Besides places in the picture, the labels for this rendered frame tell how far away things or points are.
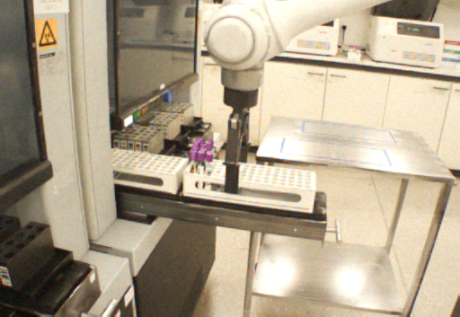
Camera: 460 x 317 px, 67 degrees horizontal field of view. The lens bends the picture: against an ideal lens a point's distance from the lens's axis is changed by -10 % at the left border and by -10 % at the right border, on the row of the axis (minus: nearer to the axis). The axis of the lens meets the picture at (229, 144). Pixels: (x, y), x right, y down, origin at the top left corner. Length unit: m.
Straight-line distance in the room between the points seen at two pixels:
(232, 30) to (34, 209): 0.46
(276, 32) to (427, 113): 2.79
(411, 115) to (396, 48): 0.57
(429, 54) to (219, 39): 2.77
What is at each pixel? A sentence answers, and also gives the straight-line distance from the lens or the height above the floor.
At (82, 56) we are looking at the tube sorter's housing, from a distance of 0.74.
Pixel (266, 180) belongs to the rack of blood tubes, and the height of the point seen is 0.87.
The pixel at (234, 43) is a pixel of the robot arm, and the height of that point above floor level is 1.18.
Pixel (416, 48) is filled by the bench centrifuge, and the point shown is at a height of 1.05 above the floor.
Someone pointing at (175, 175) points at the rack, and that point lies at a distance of 0.88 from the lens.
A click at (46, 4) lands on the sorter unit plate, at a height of 1.24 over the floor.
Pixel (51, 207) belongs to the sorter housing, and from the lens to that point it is 0.71.
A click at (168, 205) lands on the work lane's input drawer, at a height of 0.79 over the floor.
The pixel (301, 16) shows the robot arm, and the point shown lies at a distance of 0.63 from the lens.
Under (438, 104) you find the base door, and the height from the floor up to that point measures 0.62.
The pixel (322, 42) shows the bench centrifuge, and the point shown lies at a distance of 3.12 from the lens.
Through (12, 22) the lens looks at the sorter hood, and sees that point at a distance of 0.58.
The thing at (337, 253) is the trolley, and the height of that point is 0.28.
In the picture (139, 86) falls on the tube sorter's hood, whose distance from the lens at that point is 0.95.
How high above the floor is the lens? 1.24
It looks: 20 degrees down
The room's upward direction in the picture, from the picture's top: 3 degrees clockwise
